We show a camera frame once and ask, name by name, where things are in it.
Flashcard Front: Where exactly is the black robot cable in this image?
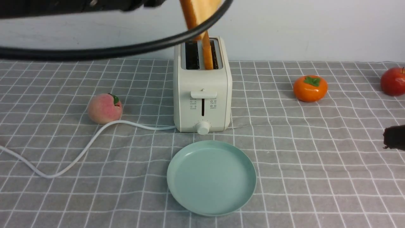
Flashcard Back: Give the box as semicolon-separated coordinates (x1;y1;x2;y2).
0;0;234;61

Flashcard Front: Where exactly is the light green plate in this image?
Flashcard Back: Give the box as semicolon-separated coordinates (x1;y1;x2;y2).
166;140;257;217

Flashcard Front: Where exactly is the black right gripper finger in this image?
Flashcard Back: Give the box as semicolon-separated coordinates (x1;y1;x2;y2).
383;125;405;151

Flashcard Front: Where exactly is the red apple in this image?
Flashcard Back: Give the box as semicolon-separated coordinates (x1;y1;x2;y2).
380;67;405;97

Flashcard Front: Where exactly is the pink peach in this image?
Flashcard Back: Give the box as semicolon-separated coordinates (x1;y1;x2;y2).
87;93;123;125

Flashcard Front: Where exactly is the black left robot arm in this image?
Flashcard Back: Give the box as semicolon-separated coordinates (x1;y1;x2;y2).
0;0;165;19

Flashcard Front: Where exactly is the toast slice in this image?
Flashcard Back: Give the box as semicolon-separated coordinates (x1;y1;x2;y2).
180;0;221;70

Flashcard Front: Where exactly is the white power cable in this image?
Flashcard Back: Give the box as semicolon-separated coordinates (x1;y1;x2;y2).
0;120;176;179

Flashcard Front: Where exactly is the white two-slot toaster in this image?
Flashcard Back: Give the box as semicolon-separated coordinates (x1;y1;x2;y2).
173;36;233;135

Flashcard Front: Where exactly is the grey checked tablecloth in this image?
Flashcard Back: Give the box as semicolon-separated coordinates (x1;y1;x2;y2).
0;58;405;228

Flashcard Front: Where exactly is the orange persimmon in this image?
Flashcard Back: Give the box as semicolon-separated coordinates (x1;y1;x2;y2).
293;75;328;103

